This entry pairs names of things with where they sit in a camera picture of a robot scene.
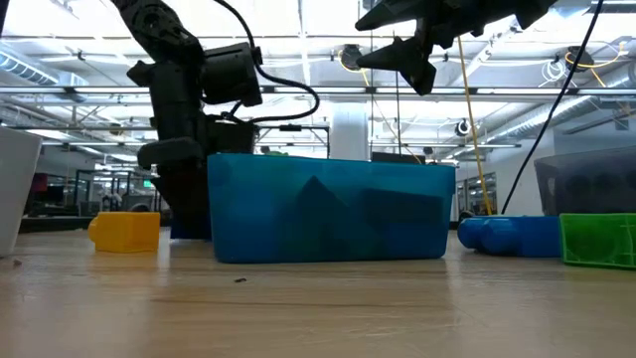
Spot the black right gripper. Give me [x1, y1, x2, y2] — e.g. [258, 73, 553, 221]
[354, 0, 558, 96]

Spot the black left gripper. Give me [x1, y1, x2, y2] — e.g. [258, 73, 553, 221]
[126, 59, 259, 241]

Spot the green toy block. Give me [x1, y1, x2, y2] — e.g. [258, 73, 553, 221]
[558, 212, 636, 271]

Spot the yellow toy block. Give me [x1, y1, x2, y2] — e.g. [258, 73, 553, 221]
[87, 211, 162, 255]

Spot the teal plastic bin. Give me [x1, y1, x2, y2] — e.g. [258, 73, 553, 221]
[207, 152, 457, 265]

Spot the light grey plastic bin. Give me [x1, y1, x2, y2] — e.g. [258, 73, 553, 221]
[0, 125, 44, 258]

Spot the dark grey translucent bin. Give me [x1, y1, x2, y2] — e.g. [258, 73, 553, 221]
[533, 145, 636, 218]

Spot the thin black hanging cable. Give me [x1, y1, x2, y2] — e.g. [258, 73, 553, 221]
[393, 72, 402, 156]

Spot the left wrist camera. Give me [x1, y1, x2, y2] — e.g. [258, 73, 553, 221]
[200, 41, 264, 107]

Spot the yellow cable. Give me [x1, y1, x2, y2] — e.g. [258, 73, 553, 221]
[455, 35, 495, 217]

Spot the black aluminium table frame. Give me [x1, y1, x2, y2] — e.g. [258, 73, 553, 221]
[18, 216, 173, 235]

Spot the thick black hanging cable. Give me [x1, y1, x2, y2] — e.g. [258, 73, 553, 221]
[500, 0, 605, 216]

